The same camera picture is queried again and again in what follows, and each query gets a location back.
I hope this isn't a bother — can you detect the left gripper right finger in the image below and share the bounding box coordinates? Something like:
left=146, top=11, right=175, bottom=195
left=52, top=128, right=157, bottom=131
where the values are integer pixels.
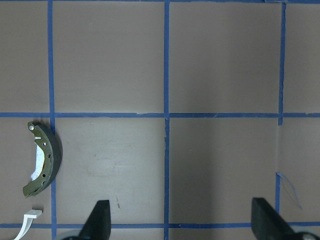
left=251, top=197, right=294, bottom=240

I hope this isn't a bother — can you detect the green brake shoe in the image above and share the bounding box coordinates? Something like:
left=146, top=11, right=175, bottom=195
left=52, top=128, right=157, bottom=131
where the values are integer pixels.
left=22, top=121, right=62, bottom=198

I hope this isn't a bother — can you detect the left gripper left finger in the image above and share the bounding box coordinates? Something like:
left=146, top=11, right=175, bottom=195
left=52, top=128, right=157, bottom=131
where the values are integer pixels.
left=78, top=200, right=111, bottom=240

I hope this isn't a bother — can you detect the white curved plastic part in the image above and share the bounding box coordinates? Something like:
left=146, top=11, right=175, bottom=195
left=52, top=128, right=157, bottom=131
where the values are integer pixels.
left=13, top=209, right=43, bottom=240

